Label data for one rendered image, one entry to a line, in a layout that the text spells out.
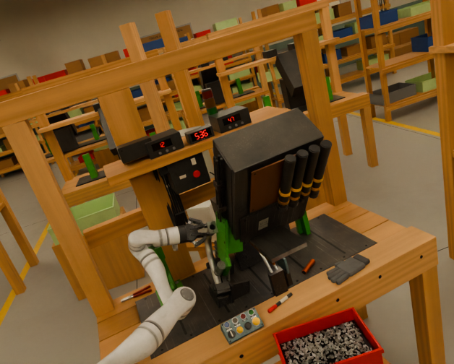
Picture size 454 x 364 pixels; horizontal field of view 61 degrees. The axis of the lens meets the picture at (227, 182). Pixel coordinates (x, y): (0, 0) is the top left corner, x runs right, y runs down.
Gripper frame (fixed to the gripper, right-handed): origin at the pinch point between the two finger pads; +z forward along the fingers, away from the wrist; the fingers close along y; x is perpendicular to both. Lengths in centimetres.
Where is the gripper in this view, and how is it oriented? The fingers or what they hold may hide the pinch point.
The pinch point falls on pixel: (209, 229)
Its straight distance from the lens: 168.1
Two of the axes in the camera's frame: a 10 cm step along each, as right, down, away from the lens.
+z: 9.3, -1.2, 3.3
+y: -2.7, -8.6, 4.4
